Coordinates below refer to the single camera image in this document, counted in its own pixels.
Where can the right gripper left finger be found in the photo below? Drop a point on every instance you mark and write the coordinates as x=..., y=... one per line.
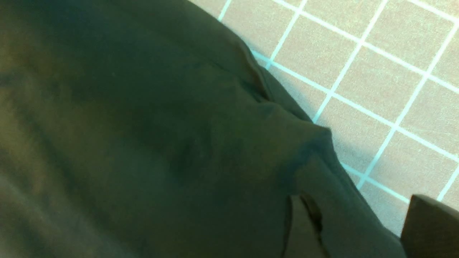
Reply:
x=303, y=239

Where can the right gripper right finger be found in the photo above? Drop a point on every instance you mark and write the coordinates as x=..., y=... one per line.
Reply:
x=431, y=229

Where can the dark gray long-sleeve shirt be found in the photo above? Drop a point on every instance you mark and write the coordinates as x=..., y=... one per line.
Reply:
x=147, y=129

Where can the pink checkered tablecloth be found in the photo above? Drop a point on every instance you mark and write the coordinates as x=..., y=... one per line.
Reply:
x=382, y=74

